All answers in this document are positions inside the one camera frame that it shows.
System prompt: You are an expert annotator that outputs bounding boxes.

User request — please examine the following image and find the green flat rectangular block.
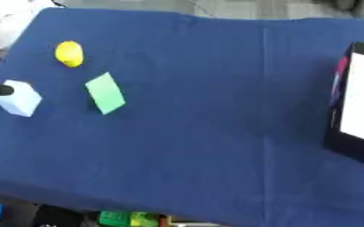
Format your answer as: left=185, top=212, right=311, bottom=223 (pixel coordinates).
left=83, top=71, right=128, bottom=116

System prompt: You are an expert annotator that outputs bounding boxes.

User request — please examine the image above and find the yellow-green block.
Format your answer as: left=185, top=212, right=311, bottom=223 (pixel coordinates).
left=129, top=211, right=161, bottom=227

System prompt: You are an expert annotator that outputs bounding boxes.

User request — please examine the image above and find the yellow cylinder block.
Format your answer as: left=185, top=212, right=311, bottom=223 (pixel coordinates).
left=52, top=40, right=86, bottom=68

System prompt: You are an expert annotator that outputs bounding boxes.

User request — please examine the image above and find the pale blue cube block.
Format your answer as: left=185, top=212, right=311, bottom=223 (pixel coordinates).
left=0, top=79, right=44, bottom=118

